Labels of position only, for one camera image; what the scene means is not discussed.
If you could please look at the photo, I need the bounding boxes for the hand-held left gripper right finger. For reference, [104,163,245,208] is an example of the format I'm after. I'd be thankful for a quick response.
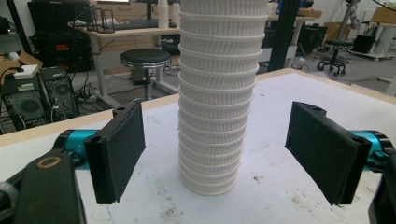
[284,101,392,206]

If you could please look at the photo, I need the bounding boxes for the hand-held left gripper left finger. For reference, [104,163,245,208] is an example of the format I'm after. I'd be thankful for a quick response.
[53,101,147,205]

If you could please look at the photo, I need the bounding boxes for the stack of white ribbed cups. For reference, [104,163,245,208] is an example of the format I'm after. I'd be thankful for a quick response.
[177,0,269,197]

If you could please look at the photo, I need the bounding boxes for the black computer tower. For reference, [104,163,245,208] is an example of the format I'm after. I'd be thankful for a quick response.
[0,74,48,133]
[39,66,80,122]

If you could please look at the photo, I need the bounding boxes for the black round stool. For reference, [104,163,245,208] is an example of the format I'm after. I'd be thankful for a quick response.
[120,48,173,101]

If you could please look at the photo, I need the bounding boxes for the black rolling stool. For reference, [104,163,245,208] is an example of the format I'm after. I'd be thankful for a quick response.
[316,38,355,77]

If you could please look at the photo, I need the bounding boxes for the black cabinet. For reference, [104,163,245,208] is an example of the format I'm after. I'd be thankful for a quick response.
[297,24,329,58]

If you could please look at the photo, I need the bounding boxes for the white desk with wooden top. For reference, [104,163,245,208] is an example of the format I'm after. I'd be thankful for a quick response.
[67,19,181,108]

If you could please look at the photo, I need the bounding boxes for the small white box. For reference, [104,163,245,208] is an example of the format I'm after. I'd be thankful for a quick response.
[13,63,40,80]

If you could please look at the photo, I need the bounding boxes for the large black equipment case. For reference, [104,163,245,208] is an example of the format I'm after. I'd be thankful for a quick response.
[27,0,96,73]

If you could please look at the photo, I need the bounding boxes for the brown cardboard box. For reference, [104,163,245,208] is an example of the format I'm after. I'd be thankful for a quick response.
[0,50,44,86]

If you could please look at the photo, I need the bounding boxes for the white table with cardboard box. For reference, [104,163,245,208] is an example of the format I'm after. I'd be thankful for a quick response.
[347,5,396,62]

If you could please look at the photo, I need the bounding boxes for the stack of white paper cups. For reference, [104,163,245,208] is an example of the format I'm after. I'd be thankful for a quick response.
[156,0,171,30]

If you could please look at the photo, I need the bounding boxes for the black metal post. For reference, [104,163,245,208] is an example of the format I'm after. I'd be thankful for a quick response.
[267,0,303,73]

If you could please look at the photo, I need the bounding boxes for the dark wire rack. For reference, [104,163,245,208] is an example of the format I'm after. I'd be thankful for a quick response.
[89,7,116,34]

